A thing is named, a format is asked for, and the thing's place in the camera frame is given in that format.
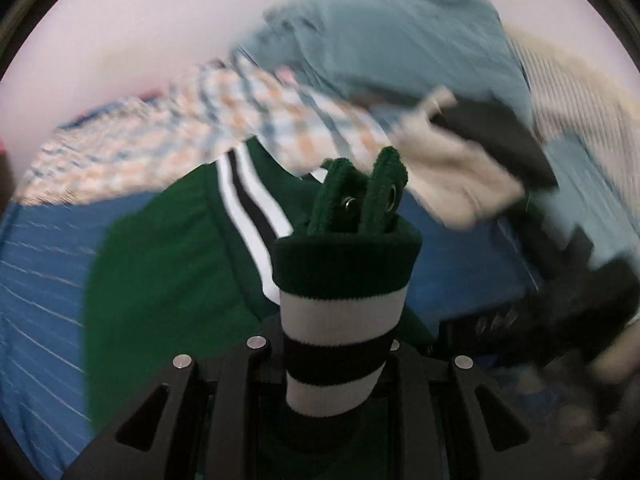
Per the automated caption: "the teal blanket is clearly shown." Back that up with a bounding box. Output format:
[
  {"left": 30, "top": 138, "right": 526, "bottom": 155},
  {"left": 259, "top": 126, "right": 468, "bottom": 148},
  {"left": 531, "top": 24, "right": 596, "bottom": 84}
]
[{"left": 232, "top": 0, "right": 533, "bottom": 121}]

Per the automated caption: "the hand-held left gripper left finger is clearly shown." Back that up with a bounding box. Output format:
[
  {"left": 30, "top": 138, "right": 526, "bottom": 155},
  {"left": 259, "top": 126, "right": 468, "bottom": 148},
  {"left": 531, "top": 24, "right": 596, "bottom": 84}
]
[{"left": 62, "top": 335, "right": 290, "bottom": 480}]

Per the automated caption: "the cream ribbed sweater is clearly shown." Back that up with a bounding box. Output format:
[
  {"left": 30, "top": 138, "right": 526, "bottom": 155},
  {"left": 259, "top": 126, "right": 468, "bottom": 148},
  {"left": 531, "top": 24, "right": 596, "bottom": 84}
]
[{"left": 500, "top": 25, "right": 640, "bottom": 171}]

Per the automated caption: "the black jacket white fleece lining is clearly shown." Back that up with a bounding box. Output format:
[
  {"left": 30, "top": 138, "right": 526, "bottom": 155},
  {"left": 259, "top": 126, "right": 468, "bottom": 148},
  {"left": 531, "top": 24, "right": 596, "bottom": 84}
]
[{"left": 387, "top": 85, "right": 558, "bottom": 231}]

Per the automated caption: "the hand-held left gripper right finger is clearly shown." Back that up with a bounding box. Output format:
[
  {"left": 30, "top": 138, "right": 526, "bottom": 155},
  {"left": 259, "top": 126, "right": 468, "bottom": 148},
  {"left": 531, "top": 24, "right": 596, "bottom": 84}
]
[{"left": 379, "top": 340, "right": 571, "bottom": 480}]

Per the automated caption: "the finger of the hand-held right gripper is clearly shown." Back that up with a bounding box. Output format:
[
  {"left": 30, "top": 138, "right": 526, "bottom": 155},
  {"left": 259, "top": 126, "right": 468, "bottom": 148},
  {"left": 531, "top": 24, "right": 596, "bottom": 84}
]
[{"left": 439, "top": 302, "right": 526, "bottom": 358}]

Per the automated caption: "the green and white varsity jacket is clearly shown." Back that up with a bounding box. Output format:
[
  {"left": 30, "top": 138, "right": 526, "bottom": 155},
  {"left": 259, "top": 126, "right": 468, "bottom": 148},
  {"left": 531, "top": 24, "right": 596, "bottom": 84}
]
[{"left": 82, "top": 135, "right": 436, "bottom": 480}]

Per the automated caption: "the light blue garment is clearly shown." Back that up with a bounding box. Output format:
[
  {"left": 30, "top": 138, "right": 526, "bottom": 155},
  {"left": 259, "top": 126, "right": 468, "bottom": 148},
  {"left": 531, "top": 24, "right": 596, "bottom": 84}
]
[{"left": 530, "top": 132, "right": 640, "bottom": 281}]

